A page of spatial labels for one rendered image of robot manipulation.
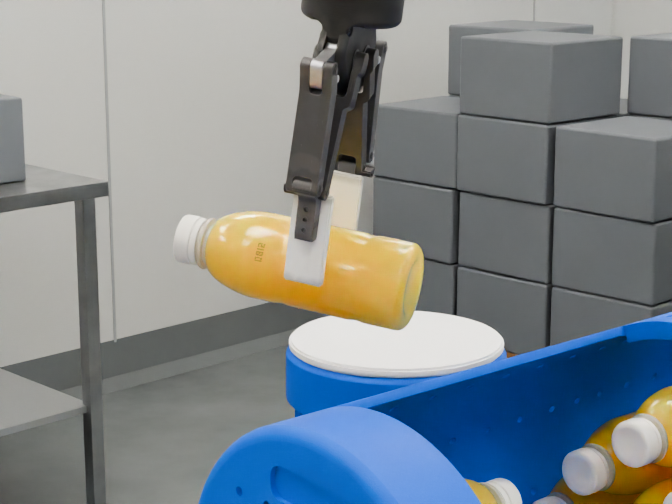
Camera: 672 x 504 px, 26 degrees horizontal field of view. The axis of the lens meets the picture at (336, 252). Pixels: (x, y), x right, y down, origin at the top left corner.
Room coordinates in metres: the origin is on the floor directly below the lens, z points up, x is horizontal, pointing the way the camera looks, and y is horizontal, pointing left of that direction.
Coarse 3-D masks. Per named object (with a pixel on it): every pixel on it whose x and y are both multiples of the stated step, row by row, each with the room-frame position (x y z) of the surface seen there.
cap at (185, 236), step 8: (184, 216) 1.13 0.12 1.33; (192, 216) 1.13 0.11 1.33; (184, 224) 1.12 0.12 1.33; (192, 224) 1.12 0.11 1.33; (200, 224) 1.12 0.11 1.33; (176, 232) 1.12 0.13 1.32; (184, 232) 1.12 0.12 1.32; (192, 232) 1.12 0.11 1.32; (176, 240) 1.12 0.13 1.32; (184, 240) 1.11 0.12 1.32; (192, 240) 1.11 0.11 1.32; (176, 248) 1.12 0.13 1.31; (184, 248) 1.11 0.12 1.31; (192, 248) 1.11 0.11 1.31; (176, 256) 1.12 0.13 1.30; (184, 256) 1.12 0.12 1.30; (192, 256) 1.12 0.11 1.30; (192, 264) 1.13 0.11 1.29
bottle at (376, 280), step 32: (224, 224) 1.11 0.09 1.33; (256, 224) 1.10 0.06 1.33; (288, 224) 1.10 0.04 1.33; (224, 256) 1.09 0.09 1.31; (256, 256) 1.08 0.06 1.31; (352, 256) 1.06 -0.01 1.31; (384, 256) 1.06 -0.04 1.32; (416, 256) 1.07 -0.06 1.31; (256, 288) 1.09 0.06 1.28; (288, 288) 1.07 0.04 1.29; (320, 288) 1.06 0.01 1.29; (352, 288) 1.06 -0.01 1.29; (384, 288) 1.05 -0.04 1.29; (416, 288) 1.10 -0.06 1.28; (384, 320) 1.06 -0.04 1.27
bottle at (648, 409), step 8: (656, 392) 1.17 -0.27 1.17; (664, 392) 1.16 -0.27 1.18; (648, 400) 1.16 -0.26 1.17; (656, 400) 1.15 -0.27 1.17; (664, 400) 1.14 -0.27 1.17; (640, 408) 1.15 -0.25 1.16; (648, 408) 1.14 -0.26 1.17; (656, 408) 1.14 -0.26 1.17; (664, 408) 1.14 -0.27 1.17; (640, 416) 1.14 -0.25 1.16; (648, 416) 1.13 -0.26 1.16; (656, 416) 1.13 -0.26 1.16; (664, 416) 1.13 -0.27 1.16; (656, 424) 1.12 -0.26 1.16; (664, 424) 1.13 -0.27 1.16; (664, 432) 1.12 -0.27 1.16; (664, 440) 1.12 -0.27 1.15; (664, 448) 1.12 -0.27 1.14; (664, 456) 1.13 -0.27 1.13; (656, 464) 1.14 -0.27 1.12; (664, 464) 1.13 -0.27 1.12
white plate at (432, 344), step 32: (320, 320) 1.89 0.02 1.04; (352, 320) 1.89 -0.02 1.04; (416, 320) 1.89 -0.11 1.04; (448, 320) 1.89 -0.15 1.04; (320, 352) 1.74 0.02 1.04; (352, 352) 1.74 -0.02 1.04; (384, 352) 1.74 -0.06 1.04; (416, 352) 1.74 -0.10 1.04; (448, 352) 1.74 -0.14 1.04; (480, 352) 1.74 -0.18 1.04
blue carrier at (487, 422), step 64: (448, 384) 1.07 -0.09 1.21; (512, 384) 1.18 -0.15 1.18; (576, 384) 1.26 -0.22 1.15; (640, 384) 1.34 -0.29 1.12; (256, 448) 0.94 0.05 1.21; (320, 448) 0.89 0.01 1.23; (384, 448) 0.89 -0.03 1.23; (448, 448) 1.17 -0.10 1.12; (512, 448) 1.23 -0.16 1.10; (576, 448) 1.29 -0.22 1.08
